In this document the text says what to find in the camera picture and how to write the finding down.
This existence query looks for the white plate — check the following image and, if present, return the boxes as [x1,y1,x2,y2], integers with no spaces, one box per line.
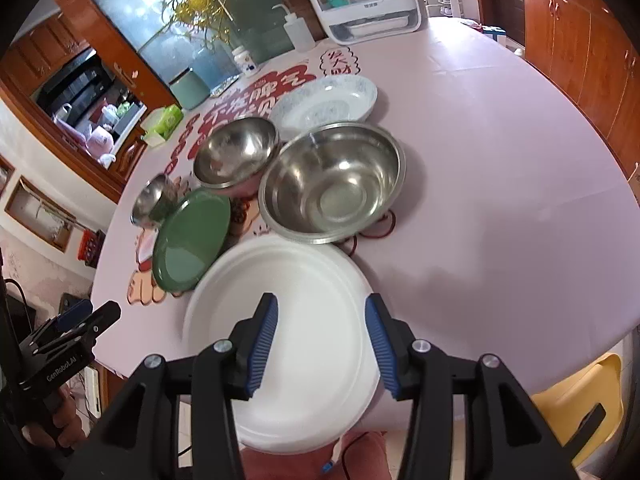
[182,235,383,453]

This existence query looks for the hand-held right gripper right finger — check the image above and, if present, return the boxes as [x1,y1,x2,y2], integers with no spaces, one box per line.
[364,292,581,480]

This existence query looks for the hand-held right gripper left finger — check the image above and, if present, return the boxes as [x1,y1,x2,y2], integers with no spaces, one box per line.
[65,292,279,480]

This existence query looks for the pink printed tablecloth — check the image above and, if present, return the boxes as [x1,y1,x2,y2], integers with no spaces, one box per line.
[90,17,640,396]

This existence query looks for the person's left hand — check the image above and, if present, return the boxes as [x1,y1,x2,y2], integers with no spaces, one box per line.
[22,382,84,452]

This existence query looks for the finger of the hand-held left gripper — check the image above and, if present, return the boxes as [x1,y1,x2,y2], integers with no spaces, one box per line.
[60,301,122,353]
[30,299,93,346]

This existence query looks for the clear squeeze bottle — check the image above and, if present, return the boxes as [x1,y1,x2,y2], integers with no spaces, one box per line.
[271,4,316,53]

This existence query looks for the pink kettle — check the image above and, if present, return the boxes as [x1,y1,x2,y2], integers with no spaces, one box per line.
[85,127,113,158]

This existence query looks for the white sterilizer cabinet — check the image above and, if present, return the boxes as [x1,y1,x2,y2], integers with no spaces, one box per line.
[296,0,423,46]

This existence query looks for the wooden wall cabinets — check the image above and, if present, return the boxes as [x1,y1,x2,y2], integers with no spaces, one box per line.
[470,0,640,171]

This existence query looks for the red bottle crate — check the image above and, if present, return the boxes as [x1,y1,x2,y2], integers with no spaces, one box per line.
[77,230,106,267]

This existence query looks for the small steel bowl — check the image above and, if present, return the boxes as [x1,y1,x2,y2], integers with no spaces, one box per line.
[131,174,181,228]

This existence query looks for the green plate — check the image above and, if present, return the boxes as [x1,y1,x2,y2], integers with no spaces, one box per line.
[151,187,232,295]

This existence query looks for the white pill bottle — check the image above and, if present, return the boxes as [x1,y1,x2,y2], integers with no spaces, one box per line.
[232,46,258,78]

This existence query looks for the foil blister pack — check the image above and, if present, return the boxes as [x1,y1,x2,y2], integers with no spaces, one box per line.
[210,74,242,98]

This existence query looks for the teal canister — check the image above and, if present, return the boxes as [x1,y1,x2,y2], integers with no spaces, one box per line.
[169,70,211,111]

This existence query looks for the large steel bowl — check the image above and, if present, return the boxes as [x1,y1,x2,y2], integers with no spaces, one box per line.
[257,122,407,246]

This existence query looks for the pink-sided steel bowl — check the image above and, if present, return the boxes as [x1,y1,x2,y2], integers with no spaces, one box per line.
[192,116,281,196]

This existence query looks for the green tissue box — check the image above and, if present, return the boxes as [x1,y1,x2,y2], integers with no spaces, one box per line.
[141,105,183,147]

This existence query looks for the wooden glass door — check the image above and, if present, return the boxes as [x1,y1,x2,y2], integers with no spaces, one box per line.
[50,0,311,111]

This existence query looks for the yellow plastic chair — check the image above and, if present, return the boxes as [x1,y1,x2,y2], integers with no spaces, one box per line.
[530,352,623,468]

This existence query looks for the white patterned ceramic bowl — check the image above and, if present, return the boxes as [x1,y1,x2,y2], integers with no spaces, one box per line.
[269,76,378,142]

